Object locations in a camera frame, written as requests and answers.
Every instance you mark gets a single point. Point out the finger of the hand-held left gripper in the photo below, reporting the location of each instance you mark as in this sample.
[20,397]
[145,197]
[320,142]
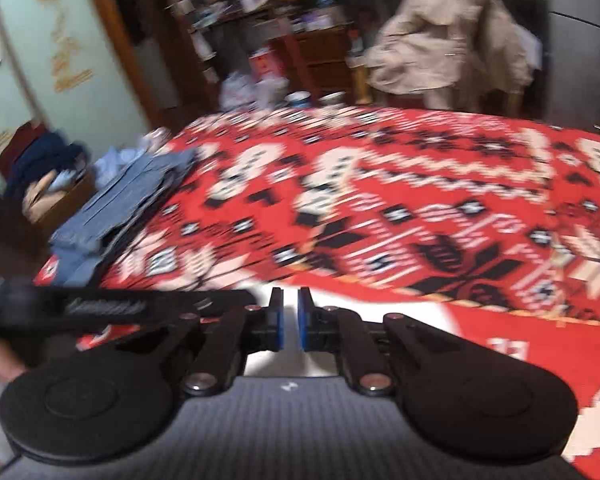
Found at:
[205,302]

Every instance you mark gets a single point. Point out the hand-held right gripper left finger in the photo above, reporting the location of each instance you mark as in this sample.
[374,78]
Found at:
[279,320]

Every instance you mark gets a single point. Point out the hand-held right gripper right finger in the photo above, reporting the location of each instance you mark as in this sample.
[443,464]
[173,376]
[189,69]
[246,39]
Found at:
[302,320]

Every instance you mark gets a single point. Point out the white knit vest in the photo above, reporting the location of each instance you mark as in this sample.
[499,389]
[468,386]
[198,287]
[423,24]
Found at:
[360,301]

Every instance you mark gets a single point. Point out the folded blue jeans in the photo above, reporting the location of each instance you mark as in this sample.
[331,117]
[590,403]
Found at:
[120,200]

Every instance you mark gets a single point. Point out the navy folded garment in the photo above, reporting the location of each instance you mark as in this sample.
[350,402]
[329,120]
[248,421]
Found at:
[45,155]

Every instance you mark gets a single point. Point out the light blue cloth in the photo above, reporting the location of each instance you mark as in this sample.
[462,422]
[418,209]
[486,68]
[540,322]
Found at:
[117,160]

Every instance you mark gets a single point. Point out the red patterned blanket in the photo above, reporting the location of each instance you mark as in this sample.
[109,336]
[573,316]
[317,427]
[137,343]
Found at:
[430,185]

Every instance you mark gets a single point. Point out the white plastic bag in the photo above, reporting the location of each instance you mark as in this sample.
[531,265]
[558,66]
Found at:
[245,92]

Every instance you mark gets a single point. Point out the red and white box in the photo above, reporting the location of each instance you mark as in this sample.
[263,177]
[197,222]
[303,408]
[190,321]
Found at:
[267,65]

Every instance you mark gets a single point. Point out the wooden drawer cabinet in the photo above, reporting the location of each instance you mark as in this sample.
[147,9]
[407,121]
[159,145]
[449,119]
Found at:
[330,55]

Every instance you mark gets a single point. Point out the beige jacket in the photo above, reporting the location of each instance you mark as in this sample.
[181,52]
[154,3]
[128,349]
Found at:
[440,35]

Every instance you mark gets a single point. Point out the grey refrigerator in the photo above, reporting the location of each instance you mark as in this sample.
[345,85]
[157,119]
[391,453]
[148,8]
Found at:
[580,60]

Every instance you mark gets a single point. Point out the wooden door frame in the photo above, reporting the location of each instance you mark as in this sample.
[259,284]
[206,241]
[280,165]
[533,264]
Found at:
[125,45]

